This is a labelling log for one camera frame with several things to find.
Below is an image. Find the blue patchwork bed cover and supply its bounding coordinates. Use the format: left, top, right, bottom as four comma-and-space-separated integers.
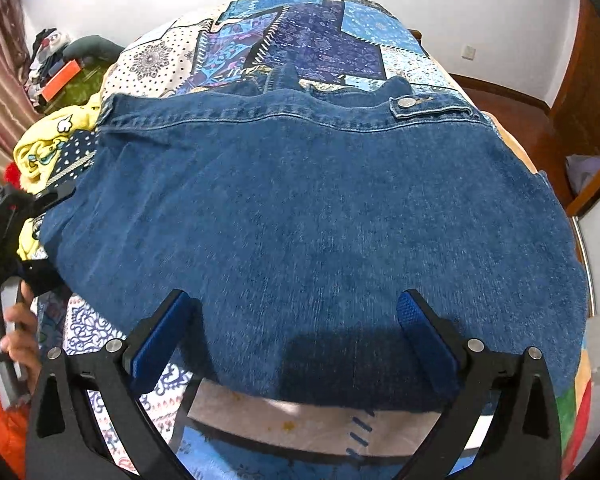
30, 0, 486, 480

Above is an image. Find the yellow printed cloth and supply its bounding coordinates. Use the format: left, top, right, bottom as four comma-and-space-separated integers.
12, 92, 103, 261

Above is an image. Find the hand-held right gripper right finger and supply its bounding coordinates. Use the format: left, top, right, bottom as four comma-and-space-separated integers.
394, 289, 564, 480

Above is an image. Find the orange box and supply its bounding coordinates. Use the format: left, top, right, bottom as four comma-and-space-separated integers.
39, 59, 83, 102

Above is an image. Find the striped red curtain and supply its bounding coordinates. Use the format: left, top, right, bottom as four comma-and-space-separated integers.
0, 0, 46, 161

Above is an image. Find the wooden wardrobe frame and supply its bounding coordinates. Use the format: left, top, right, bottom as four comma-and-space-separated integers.
565, 130, 600, 217

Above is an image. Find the dark grey cushion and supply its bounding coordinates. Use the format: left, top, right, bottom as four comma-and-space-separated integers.
62, 35, 126, 68

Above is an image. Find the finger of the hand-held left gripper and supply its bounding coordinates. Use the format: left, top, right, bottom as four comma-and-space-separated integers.
20, 259, 73, 297
29, 180, 78, 212

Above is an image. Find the blue denim jacket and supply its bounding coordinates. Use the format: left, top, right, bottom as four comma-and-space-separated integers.
39, 62, 588, 413

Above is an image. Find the pale purple cloth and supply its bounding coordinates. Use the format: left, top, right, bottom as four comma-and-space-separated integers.
565, 154, 600, 196

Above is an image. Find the wooden room door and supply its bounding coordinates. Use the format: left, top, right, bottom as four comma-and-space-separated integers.
549, 0, 600, 156

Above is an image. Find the person's left hand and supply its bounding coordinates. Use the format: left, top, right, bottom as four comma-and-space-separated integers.
2, 302, 43, 388

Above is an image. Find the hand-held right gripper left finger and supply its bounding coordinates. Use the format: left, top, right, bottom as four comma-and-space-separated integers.
24, 289, 193, 480

